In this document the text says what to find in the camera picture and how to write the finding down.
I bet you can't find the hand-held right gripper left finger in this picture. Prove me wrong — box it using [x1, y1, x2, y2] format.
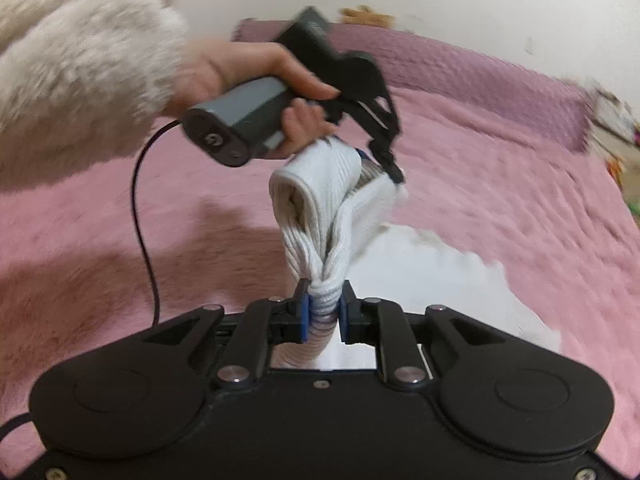
[141, 279, 314, 392]

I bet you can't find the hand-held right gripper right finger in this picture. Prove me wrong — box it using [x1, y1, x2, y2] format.
[339, 280, 507, 392]

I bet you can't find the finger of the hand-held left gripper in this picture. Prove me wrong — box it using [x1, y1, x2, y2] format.
[350, 94, 407, 185]

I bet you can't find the white knit sweater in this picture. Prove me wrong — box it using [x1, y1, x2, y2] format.
[267, 137, 563, 373]

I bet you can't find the person's left hand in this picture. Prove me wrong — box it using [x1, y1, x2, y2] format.
[169, 41, 341, 159]

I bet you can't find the pink fluffy blanket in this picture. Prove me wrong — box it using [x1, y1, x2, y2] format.
[0, 85, 640, 451]

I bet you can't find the pink quilted headboard cover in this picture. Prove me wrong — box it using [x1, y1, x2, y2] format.
[234, 17, 597, 152]

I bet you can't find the brown stuffed toy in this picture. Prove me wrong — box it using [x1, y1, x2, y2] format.
[339, 5, 397, 29]

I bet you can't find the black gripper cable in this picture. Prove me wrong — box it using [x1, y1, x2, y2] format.
[0, 119, 185, 443]

